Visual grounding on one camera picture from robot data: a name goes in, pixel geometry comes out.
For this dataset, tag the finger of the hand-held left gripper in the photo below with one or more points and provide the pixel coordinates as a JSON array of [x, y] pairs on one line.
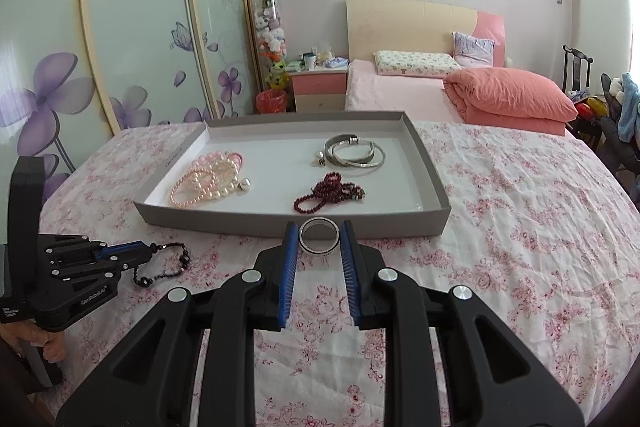
[[120, 250], [100, 268]]

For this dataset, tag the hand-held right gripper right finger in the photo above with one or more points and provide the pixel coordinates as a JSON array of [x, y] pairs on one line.
[[350, 277]]

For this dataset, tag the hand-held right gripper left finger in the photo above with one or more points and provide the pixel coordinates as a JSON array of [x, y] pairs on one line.
[[289, 277]]

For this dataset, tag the grey cardboard tray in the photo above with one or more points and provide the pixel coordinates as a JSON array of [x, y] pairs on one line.
[[280, 177]]

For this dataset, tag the pearl earring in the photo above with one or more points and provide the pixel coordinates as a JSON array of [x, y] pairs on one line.
[[318, 158], [244, 184]]

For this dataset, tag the thin silver bangle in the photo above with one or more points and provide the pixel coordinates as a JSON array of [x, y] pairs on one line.
[[372, 163]]

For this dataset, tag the wide grey metal bangle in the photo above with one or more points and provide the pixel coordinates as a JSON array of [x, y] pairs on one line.
[[331, 157]]

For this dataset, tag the person's left hand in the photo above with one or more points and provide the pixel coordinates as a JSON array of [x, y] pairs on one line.
[[55, 347]]

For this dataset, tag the pink floral bedspread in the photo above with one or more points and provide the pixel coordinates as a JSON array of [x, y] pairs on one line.
[[500, 257]]

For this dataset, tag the red waste bin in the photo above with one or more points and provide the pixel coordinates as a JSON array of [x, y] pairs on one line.
[[271, 102]]

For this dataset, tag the pink bed sheet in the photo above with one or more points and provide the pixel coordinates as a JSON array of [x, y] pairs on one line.
[[390, 94]]

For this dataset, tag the pink and cream nightstand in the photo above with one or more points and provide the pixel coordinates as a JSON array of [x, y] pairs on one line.
[[320, 89]]

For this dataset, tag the assorted nightstand bottles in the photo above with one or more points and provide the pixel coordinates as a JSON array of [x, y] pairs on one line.
[[315, 62]]

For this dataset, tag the floral sliding door wardrobe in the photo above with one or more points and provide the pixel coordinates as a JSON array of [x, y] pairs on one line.
[[140, 32]]

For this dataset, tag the floral pillow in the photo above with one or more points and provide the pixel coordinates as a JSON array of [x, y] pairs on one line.
[[415, 64]]

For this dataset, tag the folded orange quilt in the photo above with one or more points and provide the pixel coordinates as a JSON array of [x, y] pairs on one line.
[[505, 94]]

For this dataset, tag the clear plush toy display tube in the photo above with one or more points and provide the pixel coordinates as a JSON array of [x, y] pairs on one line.
[[270, 37]]

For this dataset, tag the small purple pillow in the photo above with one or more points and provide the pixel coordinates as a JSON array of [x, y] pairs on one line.
[[472, 49]]

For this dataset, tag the cream and pink headboard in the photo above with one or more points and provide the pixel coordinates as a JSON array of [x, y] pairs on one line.
[[400, 22]]

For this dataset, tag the red and yellow toy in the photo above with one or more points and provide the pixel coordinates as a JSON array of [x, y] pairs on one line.
[[587, 107]]

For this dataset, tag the dark grey chair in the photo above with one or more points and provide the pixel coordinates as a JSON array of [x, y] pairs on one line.
[[615, 142]]

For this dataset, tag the black chair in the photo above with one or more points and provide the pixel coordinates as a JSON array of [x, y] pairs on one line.
[[575, 67]]

